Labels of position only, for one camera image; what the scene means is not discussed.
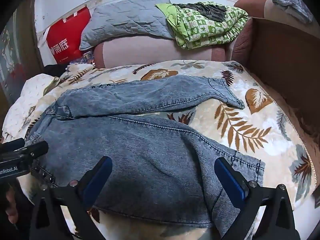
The person's left hand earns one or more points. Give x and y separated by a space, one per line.
12 205

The leaf print blanket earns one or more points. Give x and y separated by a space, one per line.
250 127

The green patterned quilt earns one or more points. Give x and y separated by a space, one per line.
207 27

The blue patterned cloth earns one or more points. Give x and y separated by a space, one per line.
88 57

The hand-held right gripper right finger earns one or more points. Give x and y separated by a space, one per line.
228 180

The red shopping bag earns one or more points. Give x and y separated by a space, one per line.
67 40

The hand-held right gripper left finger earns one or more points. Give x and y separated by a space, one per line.
96 180

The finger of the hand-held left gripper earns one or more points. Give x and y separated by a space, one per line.
37 148
13 143

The blue denim pants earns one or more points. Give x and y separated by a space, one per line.
140 142

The pink brown sofa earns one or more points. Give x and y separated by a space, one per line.
155 50

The grey quilted pillow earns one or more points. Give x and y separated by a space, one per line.
125 21

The grey crumpled cloth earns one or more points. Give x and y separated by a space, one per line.
295 3

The wooden door with glass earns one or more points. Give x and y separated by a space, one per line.
15 62

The dark grey garment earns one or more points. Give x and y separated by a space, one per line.
207 10

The white cloth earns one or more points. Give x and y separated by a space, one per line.
27 97

